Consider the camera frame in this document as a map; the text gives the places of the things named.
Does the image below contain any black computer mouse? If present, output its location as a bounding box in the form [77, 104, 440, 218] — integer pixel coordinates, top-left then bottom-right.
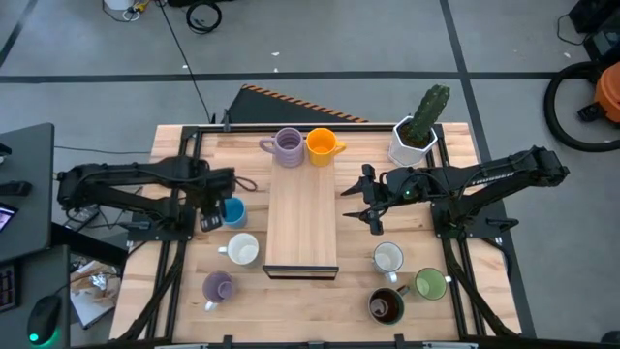
[26, 294, 63, 346]

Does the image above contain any open cardboard box with foil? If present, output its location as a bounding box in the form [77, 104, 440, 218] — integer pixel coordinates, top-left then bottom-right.
[70, 260, 122, 331]

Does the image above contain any black remote-shaped device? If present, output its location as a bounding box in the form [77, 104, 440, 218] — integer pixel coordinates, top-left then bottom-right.
[0, 180, 34, 198]

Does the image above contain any blue mug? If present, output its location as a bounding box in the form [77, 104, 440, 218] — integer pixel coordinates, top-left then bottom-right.
[221, 196, 249, 229]

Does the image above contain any white mug with dark print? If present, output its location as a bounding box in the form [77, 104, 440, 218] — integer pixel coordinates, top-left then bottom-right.
[372, 241, 405, 284]

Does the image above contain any black keyboard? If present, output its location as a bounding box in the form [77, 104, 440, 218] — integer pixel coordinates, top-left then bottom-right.
[0, 264, 20, 311]

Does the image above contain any black power adapter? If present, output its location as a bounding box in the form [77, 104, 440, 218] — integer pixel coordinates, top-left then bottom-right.
[64, 206, 102, 233]

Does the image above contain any long black floor cable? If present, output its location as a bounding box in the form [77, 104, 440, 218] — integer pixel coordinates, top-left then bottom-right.
[155, 0, 215, 123]

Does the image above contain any wooden shelf riser, black frame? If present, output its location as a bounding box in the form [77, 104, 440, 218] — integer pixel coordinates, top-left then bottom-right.
[263, 135, 340, 281]

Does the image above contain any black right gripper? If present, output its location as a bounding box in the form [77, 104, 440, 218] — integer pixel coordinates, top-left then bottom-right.
[340, 163, 406, 237]

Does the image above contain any lilac ribbed mug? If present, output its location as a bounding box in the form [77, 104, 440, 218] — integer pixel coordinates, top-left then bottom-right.
[258, 127, 306, 169]

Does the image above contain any dark grey desk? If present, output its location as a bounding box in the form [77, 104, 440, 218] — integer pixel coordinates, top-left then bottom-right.
[0, 244, 72, 349]

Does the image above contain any green cactus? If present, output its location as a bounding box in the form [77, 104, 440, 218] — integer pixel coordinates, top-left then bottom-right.
[409, 84, 451, 145]

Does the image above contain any black metal table frame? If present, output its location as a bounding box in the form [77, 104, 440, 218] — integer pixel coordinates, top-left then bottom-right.
[118, 123, 522, 349]

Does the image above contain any teal mug with dark interior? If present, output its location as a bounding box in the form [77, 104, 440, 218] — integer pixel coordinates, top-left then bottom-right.
[367, 284, 412, 326]

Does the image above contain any green mug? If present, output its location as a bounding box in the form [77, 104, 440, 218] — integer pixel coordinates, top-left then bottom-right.
[413, 267, 453, 301]

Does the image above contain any black desk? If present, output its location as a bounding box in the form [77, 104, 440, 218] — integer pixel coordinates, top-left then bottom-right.
[0, 122, 55, 266]

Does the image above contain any black equipment case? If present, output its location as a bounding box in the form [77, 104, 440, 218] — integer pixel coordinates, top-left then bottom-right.
[569, 0, 620, 62]

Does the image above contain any thin dark floor cable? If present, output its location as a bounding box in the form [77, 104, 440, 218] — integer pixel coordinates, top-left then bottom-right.
[53, 144, 152, 156]

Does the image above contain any black mat with orange-striped edge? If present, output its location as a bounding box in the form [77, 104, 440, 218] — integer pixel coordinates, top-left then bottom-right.
[226, 83, 370, 125]

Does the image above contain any two-tone mug with white handle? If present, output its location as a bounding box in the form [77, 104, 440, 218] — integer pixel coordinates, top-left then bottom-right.
[201, 270, 237, 312]

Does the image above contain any white hexagonal plant pot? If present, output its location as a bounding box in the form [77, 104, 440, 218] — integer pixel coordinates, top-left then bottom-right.
[387, 115, 440, 169]

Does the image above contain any black vacuum hose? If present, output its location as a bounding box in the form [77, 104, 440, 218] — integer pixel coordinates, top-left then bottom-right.
[542, 60, 620, 154]

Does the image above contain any white bucket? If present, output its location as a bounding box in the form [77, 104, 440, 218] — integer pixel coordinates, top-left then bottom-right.
[102, 0, 142, 23]

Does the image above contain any smartphone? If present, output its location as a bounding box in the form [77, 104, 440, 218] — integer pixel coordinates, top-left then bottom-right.
[0, 203, 19, 233]

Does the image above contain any plain white mug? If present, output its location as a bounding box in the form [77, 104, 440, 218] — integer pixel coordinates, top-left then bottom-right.
[217, 232, 261, 266]

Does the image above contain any coiled black cable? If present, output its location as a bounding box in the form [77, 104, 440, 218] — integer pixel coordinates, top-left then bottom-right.
[185, 1, 224, 35]

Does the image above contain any black desk foot bar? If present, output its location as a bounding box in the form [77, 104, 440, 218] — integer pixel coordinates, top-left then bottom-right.
[50, 222, 130, 267]

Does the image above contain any orange mug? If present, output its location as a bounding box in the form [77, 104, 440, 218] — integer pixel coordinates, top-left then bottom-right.
[305, 127, 348, 168]

